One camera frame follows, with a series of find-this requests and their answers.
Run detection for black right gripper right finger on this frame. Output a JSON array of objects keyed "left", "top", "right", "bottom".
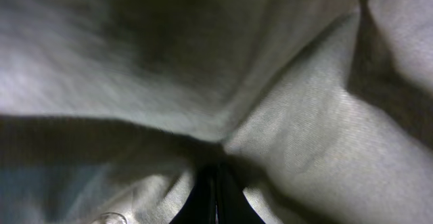
[{"left": 216, "top": 164, "right": 265, "bottom": 224}]

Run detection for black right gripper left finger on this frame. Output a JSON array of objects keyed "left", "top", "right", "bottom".
[{"left": 170, "top": 166, "right": 217, "bottom": 224}]

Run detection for khaki green shorts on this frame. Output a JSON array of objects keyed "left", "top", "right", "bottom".
[{"left": 1, "top": 0, "right": 432, "bottom": 223}]

